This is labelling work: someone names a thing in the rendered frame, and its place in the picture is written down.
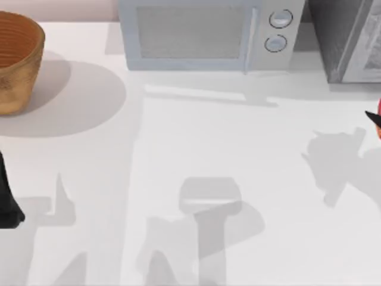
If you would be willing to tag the microwave oven door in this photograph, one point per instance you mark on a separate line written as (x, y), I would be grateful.
(187, 32)

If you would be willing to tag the pale microwave oven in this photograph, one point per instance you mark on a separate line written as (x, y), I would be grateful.
(268, 62)

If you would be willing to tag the microwave knob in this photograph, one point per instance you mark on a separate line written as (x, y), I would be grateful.
(276, 43)
(280, 18)

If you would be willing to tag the grey cabinet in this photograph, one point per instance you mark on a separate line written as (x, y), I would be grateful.
(330, 38)

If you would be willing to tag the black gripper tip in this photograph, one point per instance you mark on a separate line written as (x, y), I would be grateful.
(7, 205)
(375, 118)

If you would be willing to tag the woven brown basket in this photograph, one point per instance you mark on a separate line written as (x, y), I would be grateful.
(18, 68)

